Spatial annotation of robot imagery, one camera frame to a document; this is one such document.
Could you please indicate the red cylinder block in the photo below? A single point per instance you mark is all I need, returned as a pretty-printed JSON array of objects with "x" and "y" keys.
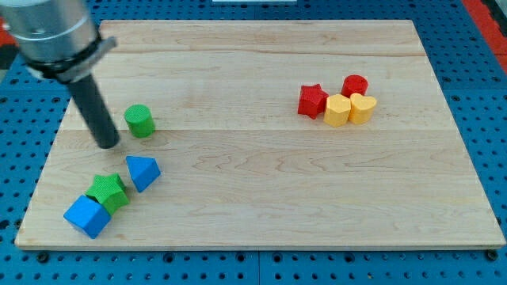
[{"x": 354, "y": 83}]

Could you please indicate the blue triangle block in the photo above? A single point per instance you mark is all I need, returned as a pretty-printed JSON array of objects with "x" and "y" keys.
[{"x": 143, "y": 171}]

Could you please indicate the blue cube block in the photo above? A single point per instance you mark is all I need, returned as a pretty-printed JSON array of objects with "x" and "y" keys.
[{"x": 87, "y": 216}]

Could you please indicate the wooden board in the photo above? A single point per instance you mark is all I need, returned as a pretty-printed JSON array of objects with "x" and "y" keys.
[{"x": 242, "y": 170}]

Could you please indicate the yellow heart block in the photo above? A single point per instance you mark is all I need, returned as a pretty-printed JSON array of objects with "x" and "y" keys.
[{"x": 362, "y": 108}]

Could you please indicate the red star block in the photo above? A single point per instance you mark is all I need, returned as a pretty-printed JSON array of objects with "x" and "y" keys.
[{"x": 312, "y": 100}]

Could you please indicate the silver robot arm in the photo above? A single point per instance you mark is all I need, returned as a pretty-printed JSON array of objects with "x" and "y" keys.
[{"x": 58, "y": 39}]

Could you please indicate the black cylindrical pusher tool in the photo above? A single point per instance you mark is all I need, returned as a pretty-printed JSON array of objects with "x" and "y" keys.
[{"x": 90, "y": 103}]

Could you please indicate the green cylinder block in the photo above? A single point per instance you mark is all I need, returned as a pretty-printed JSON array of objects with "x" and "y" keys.
[{"x": 139, "y": 120}]

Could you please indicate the green star block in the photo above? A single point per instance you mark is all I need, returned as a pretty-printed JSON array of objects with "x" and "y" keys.
[{"x": 109, "y": 192}]

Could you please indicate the yellow hexagon block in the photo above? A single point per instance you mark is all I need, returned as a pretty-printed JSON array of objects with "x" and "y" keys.
[{"x": 337, "y": 110}]

